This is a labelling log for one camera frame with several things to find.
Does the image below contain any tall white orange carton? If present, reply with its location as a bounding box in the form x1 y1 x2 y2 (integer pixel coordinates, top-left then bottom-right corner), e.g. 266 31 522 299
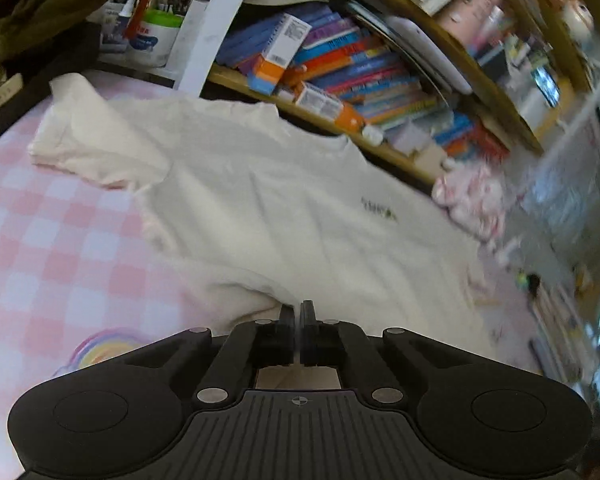
247 14 312 96

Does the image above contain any pink checked tablecloth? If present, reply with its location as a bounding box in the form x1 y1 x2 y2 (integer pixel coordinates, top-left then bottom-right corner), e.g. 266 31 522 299
0 67 556 480

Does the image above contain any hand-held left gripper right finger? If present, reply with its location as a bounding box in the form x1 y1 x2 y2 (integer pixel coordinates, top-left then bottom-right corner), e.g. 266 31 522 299
300 300 471 408

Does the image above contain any row of colourful books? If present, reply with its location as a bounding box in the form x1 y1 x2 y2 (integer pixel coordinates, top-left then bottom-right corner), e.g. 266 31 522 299
215 2 511 161

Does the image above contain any white wooden bookshelf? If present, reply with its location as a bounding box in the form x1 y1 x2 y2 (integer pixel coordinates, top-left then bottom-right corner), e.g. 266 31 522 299
95 0 600 196

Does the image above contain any white green pen cup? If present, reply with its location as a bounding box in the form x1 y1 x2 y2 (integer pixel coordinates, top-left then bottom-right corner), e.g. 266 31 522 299
125 7 186 68

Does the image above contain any green lit sign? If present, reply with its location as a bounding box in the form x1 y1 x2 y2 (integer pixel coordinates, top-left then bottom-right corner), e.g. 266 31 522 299
532 65 561 108

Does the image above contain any white tablet device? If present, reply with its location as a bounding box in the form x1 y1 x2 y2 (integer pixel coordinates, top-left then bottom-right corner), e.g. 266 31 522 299
385 15 473 95

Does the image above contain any cream t-shirt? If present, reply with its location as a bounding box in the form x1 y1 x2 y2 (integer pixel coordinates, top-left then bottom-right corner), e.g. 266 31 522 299
27 72 501 361

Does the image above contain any pale wooden box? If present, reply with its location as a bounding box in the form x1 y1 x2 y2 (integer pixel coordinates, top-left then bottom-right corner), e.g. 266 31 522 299
415 140 448 173

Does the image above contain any olive green bag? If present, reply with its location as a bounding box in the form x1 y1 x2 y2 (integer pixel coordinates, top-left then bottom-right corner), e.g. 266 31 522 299
0 0 131 76

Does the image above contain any pink round container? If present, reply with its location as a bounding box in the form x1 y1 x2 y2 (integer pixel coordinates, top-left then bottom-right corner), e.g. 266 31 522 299
437 0 511 46

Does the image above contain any white cube box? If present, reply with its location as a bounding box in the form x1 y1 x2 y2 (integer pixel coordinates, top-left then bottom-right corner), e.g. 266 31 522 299
387 122 433 156

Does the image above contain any cream wristwatch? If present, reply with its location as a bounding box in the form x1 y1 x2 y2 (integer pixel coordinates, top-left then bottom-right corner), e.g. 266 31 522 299
0 66 25 106

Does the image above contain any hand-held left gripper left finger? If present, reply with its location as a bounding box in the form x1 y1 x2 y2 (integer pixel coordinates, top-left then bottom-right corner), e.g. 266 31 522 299
125 304 296 408

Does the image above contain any small white orange carton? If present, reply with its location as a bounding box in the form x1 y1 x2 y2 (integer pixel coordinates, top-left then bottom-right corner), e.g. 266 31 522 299
292 81 367 133

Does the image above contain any white pink plush bunny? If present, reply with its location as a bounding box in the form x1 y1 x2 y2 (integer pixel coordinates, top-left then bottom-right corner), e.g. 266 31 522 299
432 162 523 256

